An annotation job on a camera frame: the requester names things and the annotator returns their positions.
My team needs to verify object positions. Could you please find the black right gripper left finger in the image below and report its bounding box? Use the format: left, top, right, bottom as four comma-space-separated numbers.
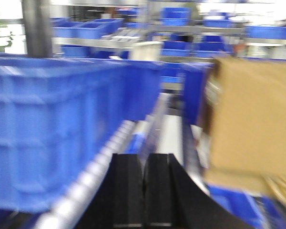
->
76, 154, 144, 229

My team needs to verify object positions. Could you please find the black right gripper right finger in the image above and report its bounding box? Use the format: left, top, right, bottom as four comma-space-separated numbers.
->
143, 153, 251, 229

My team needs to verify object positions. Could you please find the large blue plastic crate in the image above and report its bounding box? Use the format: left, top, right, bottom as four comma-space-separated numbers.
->
0, 56, 163, 213

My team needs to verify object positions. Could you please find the brown cardboard box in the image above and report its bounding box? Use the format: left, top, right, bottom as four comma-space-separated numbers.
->
200, 56, 286, 191

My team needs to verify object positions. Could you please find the white plastic container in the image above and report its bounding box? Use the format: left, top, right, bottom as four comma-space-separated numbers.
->
129, 41, 163, 61

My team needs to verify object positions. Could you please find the roller conveyor rail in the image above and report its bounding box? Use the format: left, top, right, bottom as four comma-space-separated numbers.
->
32, 93, 171, 229

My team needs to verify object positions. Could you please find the grey vertical post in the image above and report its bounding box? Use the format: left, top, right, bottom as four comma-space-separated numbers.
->
21, 0, 53, 58

